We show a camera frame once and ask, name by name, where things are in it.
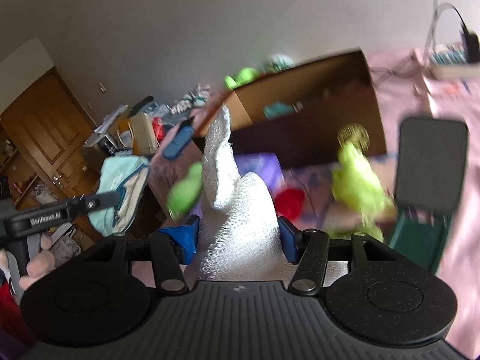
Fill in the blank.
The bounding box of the red plush ball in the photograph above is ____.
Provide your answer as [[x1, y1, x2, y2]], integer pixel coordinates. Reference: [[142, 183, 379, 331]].
[[273, 188, 306, 221]]

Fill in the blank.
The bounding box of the light blue cloth pouch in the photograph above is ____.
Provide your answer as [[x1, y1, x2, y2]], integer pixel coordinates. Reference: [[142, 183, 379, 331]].
[[88, 155, 150, 237]]

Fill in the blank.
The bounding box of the wooden door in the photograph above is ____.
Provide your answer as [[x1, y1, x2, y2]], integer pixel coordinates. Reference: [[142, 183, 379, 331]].
[[1, 67, 99, 210]]

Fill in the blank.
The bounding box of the white mesh soft toy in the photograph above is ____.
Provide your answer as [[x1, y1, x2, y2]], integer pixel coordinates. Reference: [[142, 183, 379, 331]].
[[189, 106, 294, 283]]

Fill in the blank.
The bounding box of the green yellow plush toy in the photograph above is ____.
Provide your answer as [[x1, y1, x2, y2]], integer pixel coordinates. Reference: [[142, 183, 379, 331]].
[[224, 67, 260, 90]]

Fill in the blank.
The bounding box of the white power strip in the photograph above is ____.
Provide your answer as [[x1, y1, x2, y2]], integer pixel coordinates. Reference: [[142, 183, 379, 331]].
[[429, 43, 479, 80]]

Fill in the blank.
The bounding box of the black power cable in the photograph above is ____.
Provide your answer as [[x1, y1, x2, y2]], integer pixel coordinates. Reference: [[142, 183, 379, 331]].
[[430, 2, 470, 38]]

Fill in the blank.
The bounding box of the black smartphone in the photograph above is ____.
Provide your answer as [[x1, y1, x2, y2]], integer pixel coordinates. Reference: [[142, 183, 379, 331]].
[[178, 117, 195, 132]]

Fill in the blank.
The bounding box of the lime green plush toy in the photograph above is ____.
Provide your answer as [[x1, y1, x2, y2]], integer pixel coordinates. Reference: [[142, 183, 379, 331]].
[[325, 141, 395, 243]]

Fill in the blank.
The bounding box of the left hand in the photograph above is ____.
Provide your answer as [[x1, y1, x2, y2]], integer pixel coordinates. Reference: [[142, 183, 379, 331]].
[[1, 232, 55, 305]]

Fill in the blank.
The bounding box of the white panda plush toy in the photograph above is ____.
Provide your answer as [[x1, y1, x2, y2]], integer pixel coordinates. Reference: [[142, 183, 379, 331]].
[[262, 54, 295, 73]]

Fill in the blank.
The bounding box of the brown cardboard box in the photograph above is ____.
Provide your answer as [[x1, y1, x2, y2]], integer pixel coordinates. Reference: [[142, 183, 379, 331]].
[[196, 49, 387, 168]]

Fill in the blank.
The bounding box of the green round plush toy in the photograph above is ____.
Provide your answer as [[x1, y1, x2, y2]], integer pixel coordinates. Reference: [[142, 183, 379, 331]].
[[167, 162, 203, 221]]

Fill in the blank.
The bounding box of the blue plastic case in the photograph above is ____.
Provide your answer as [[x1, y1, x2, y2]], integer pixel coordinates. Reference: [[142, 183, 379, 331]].
[[163, 124, 194, 160]]

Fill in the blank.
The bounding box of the purple wet wipes pack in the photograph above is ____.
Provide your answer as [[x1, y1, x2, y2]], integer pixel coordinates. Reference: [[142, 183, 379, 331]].
[[234, 153, 284, 193]]

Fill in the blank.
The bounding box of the yellow paper shopping bag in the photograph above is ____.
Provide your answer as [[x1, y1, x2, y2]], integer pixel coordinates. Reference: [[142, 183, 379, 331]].
[[116, 112, 159, 156]]

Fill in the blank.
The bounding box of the black power adapter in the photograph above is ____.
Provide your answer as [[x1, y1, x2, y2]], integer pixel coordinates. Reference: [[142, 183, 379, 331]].
[[463, 32, 480, 64]]

